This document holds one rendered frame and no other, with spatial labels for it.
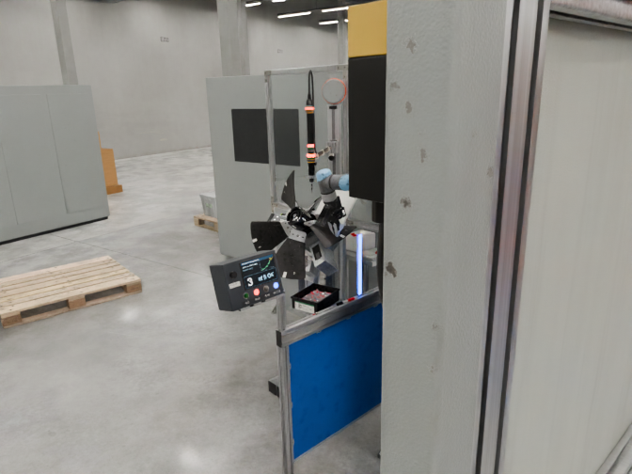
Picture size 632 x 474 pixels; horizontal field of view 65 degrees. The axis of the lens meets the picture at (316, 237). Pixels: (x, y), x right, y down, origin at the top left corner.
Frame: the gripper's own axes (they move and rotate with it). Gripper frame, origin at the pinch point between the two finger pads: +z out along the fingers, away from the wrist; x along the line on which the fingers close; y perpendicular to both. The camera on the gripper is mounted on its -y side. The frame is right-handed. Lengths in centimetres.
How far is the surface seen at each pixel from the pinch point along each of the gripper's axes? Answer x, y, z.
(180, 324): 188, -36, 113
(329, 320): -16.0, -30.3, 27.6
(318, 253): 16.1, -1.9, 14.3
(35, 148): 593, 11, 2
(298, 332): -16, -49, 21
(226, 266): -17, -71, -30
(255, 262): -18, -59, -25
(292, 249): 25.4, -11.0, 8.8
